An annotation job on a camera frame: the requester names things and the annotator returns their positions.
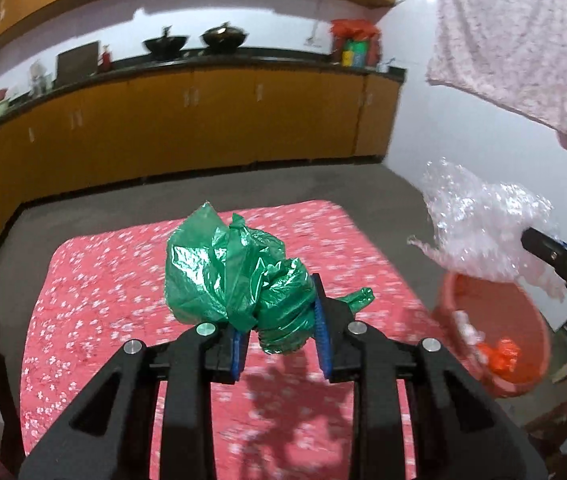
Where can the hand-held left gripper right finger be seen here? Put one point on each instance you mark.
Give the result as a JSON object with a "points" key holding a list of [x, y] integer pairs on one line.
{"points": [[322, 330]]}

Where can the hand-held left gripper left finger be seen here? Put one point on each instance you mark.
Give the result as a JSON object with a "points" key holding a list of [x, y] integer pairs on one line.
{"points": [[237, 355]]}

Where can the orange plastic basket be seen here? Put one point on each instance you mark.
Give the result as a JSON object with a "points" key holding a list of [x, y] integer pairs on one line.
{"points": [[518, 310]]}

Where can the clear bubble wrap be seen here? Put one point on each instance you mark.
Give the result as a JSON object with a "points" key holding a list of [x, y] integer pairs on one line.
{"points": [[478, 220]]}

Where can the green plastic bag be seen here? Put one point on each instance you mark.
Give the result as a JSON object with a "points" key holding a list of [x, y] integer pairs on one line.
{"points": [[223, 270]]}

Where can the white plastic bag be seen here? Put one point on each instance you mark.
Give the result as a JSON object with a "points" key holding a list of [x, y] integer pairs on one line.
{"points": [[468, 327]]}

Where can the orange plastic bag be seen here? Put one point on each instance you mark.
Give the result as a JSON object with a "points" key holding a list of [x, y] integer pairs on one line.
{"points": [[501, 357]]}

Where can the red floral tablecloth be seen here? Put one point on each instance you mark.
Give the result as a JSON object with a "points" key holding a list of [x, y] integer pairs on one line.
{"points": [[88, 310]]}

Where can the pink floral hanging cloth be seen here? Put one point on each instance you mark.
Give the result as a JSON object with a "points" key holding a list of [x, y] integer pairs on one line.
{"points": [[513, 35]]}

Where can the wooden lower kitchen cabinets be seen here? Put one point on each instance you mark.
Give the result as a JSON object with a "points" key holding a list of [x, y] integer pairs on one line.
{"points": [[163, 120]]}

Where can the small cup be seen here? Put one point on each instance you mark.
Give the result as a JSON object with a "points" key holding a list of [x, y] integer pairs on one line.
{"points": [[383, 66]]}

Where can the green yellow packets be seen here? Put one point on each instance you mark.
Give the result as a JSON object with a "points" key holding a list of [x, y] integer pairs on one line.
{"points": [[354, 54]]}

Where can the red plastic bag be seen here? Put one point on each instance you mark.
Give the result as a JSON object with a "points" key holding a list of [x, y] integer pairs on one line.
{"points": [[356, 29]]}

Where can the black wok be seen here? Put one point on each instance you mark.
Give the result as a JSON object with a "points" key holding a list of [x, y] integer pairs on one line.
{"points": [[166, 44], [223, 36]]}

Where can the red bottle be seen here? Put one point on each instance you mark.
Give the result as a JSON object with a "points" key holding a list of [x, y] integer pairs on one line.
{"points": [[105, 60]]}

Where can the brown cutting board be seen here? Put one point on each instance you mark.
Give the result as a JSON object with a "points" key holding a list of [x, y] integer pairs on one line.
{"points": [[77, 60]]}

